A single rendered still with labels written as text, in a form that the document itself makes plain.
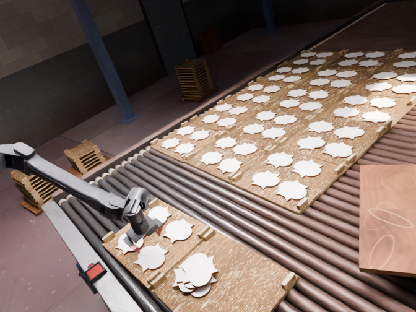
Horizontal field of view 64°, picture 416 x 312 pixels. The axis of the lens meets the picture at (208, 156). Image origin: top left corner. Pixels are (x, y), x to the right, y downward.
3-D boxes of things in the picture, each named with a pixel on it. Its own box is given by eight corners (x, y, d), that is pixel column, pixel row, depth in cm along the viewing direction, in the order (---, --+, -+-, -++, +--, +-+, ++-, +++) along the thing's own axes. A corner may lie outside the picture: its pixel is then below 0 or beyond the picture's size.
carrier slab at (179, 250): (150, 291, 123) (148, 288, 122) (103, 246, 153) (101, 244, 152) (214, 231, 140) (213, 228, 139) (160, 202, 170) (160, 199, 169)
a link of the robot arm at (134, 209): (120, 213, 111) (135, 213, 109) (127, 198, 116) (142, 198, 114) (127, 226, 115) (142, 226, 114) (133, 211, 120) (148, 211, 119)
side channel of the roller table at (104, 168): (60, 208, 205) (52, 197, 201) (57, 205, 210) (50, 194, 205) (384, 8, 385) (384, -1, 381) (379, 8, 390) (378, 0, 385)
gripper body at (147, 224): (126, 235, 120) (119, 223, 116) (148, 217, 125) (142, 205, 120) (136, 244, 116) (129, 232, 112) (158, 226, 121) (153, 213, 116)
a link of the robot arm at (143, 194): (105, 217, 115) (107, 203, 110) (117, 193, 124) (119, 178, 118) (138, 227, 116) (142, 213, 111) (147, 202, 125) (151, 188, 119)
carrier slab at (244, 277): (228, 366, 93) (227, 363, 92) (151, 292, 122) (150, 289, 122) (299, 279, 110) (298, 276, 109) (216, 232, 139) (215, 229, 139)
